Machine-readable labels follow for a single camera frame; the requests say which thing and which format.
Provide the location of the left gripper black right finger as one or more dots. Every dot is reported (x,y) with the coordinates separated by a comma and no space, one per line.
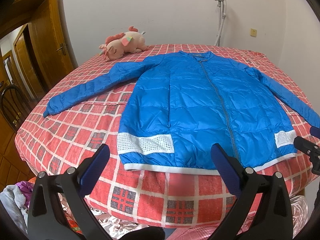
(273,218)

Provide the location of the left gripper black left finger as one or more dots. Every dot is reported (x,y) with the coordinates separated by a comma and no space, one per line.
(75,184)

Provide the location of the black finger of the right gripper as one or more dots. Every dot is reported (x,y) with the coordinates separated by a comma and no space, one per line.
(306,146)
(315,132)

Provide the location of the blue puffer jacket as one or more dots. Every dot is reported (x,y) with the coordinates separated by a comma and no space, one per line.
(184,103)

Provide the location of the pile of clothes on floor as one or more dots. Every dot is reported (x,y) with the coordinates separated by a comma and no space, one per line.
(25,214)

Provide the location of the dark wooden chair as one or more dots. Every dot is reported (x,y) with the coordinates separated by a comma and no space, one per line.
(14,106)

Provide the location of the white garment steamer stand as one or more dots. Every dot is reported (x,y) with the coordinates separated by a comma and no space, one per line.
(221,5)

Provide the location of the pink plush unicorn toy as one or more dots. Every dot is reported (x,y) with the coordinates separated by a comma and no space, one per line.
(117,45)

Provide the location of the yellowed wall socket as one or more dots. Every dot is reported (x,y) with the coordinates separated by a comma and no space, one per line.
(253,32)

